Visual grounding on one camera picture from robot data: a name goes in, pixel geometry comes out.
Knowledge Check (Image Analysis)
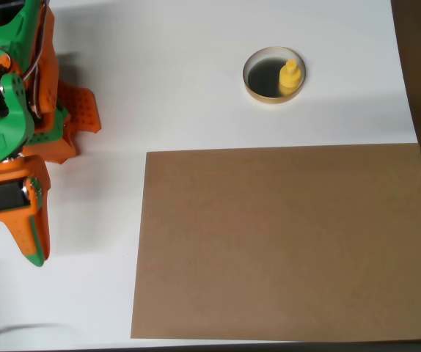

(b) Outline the small yellow plastic piece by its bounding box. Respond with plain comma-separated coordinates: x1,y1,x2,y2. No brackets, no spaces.
278,59,302,97

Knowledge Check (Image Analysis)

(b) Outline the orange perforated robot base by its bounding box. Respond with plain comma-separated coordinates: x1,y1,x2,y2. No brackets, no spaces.
23,81,103,166

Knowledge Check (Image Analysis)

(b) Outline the round dish with gold rim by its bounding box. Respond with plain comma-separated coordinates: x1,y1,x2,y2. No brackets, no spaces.
242,45,307,105

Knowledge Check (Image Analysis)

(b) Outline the white board sheet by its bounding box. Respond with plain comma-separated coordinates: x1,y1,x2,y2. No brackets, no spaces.
0,0,421,352

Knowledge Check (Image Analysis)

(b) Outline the brown cardboard sheet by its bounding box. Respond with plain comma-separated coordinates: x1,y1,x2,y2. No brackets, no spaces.
130,143,421,341

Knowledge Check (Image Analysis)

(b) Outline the white red black servo cable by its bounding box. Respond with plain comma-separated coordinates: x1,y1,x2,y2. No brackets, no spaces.
22,0,50,81

